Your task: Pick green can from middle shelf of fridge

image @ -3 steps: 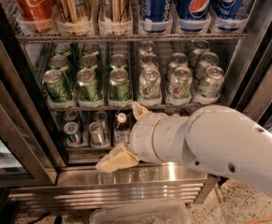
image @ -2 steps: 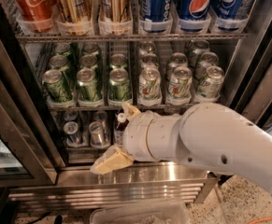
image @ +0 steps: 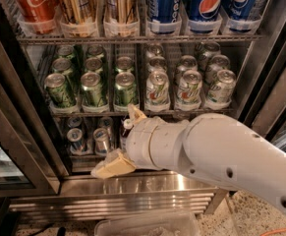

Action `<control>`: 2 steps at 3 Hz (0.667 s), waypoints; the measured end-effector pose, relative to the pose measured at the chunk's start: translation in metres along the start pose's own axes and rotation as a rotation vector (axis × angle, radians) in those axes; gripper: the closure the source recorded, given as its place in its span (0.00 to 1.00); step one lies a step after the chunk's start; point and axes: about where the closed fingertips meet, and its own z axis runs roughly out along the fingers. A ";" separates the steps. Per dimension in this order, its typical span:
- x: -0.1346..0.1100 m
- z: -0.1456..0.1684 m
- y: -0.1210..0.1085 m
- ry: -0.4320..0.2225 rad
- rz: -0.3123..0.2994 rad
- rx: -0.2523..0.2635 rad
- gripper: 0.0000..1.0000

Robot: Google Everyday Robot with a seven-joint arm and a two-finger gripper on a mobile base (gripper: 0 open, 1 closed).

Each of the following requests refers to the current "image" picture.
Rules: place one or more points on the silver blue can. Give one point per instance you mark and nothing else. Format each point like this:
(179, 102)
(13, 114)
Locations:
(75, 122)
(77, 140)
(107, 123)
(102, 141)

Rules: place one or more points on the green can left second row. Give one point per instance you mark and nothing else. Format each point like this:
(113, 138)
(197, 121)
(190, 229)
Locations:
(67, 69)

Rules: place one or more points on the wire shelf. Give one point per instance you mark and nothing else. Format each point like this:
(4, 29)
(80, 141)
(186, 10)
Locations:
(54, 40)
(175, 113)

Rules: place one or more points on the silver blue can back left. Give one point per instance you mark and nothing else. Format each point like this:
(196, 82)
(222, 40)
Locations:
(75, 122)

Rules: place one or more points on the top wire shelf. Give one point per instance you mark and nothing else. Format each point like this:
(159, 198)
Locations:
(54, 40)

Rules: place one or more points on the blue pepsi can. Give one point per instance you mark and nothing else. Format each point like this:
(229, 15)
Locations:
(203, 12)
(162, 15)
(241, 11)

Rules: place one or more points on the white diet can front middle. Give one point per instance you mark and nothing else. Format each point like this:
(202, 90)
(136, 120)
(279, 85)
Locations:
(189, 87)

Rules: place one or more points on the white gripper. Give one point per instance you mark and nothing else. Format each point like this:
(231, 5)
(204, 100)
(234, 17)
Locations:
(139, 143)

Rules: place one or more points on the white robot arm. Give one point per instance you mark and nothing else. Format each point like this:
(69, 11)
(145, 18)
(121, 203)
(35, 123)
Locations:
(212, 148)

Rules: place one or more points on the white diet can front left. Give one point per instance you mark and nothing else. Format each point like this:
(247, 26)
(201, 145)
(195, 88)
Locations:
(157, 86)

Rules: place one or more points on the green can second row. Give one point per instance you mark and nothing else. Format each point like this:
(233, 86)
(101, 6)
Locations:
(124, 64)
(67, 69)
(94, 64)

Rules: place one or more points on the silver blue can back right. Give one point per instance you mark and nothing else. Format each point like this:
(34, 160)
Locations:
(107, 123)

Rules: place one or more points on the red Coca-Cola can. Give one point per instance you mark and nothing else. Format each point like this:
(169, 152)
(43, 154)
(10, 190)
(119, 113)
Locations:
(39, 15)

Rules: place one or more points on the blue Pepsi can right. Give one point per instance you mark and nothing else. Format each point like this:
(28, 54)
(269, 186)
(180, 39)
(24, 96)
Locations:
(241, 11)

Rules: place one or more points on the white diet can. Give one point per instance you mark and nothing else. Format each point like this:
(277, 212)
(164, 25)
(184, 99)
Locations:
(153, 50)
(157, 86)
(205, 50)
(155, 63)
(215, 64)
(221, 89)
(187, 62)
(189, 87)

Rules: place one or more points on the white diet can back right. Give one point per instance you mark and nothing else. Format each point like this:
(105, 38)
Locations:
(205, 50)

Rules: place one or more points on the blue Pepsi can left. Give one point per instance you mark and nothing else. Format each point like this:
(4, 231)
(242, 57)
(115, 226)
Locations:
(162, 15)

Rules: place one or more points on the clear plastic bin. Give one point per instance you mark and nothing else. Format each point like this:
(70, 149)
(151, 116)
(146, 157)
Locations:
(161, 223)

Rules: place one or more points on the green can middle back row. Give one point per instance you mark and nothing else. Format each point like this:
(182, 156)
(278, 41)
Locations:
(97, 51)

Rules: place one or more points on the gold can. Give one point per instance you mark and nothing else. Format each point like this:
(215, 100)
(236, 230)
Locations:
(121, 16)
(78, 17)

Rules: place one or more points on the green can middle second row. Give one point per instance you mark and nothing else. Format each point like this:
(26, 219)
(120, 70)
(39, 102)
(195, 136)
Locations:
(94, 64)

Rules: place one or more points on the gold can left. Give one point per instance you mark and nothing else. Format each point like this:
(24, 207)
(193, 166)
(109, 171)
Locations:
(78, 17)

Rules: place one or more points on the green can left back row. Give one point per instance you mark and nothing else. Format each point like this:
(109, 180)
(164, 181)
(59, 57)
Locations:
(67, 51)

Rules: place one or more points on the silver blue can front right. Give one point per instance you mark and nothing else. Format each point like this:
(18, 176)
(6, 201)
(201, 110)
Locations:
(102, 141)

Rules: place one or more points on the stainless steel fridge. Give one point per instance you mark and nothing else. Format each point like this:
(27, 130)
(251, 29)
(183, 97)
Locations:
(258, 100)

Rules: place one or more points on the gold can right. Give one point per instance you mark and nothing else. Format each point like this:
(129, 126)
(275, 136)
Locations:
(121, 16)

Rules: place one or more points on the blue Pepsi can middle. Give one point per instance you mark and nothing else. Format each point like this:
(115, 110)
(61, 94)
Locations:
(203, 12)

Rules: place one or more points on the white diet can back left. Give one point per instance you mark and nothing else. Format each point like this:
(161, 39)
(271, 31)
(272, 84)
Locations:
(153, 50)

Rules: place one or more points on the white diet can front right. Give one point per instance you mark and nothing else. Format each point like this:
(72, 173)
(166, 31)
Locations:
(221, 89)

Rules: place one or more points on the silver blue can front left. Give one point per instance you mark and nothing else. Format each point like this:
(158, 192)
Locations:
(77, 140)

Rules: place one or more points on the fridge glass door left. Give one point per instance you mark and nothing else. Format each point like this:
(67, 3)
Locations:
(23, 168)

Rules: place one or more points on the middle wire shelf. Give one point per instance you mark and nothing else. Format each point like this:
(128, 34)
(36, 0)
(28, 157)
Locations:
(175, 113)

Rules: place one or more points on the green can right second row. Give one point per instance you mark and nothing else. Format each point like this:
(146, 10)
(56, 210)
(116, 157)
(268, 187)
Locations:
(124, 64)

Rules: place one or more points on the dark tea bottle left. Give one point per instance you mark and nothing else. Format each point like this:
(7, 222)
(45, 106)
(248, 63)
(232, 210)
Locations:
(124, 132)

